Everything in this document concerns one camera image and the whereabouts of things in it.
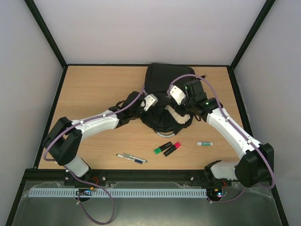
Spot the black student bag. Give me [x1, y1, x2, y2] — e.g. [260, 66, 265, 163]
[138, 63, 207, 136]

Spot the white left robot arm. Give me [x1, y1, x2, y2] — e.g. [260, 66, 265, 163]
[43, 91, 158, 178]

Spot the purple cable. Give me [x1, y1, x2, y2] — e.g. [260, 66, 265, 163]
[166, 74, 276, 204]
[44, 84, 145, 224]

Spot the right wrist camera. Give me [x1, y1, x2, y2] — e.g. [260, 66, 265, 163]
[167, 85, 186, 105]

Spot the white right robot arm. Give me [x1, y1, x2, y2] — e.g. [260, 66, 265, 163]
[169, 80, 275, 188]

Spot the blue whiteboard marker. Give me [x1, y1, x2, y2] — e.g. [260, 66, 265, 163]
[116, 154, 143, 164]

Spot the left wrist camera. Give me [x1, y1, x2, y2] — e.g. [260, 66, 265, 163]
[141, 94, 158, 111]

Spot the beige pencil case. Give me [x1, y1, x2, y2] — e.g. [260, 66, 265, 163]
[165, 105, 190, 124]

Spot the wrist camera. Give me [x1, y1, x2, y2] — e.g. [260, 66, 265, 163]
[141, 94, 158, 111]
[167, 85, 186, 105]

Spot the pink highlighter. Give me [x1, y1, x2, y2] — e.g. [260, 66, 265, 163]
[163, 142, 182, 157]

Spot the glue stick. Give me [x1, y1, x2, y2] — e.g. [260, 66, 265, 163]
[197, 141, 213, 146]

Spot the green highlighter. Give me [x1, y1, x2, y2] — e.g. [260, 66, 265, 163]
[154, 142, 173, 154]

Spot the grey slotted cable duct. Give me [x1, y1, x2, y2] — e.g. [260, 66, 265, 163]
[28, 188, 207, 198]

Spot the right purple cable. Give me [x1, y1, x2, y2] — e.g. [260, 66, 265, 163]
[166, 74, 276, 204]

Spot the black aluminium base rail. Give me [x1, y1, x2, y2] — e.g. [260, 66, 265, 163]
[23, 168, 273, 186]

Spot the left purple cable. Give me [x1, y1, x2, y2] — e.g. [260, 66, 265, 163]
[44, 84, 145, 224]

